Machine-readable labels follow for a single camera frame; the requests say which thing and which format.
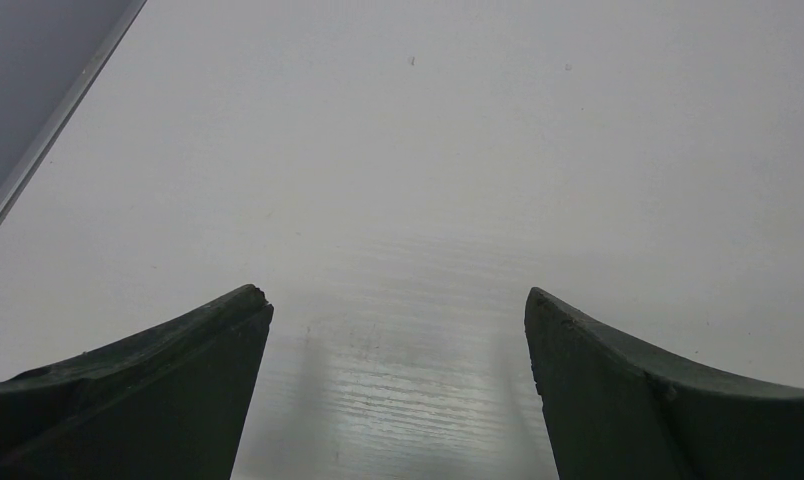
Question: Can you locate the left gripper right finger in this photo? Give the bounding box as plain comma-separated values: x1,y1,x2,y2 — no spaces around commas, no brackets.
524,288,804,479

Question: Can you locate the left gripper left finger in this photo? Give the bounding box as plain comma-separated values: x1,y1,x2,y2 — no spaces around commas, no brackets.
0,284,274,479

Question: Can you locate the left aluminium side rail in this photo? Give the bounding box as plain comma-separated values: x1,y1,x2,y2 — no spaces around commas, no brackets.
0,1,144,226

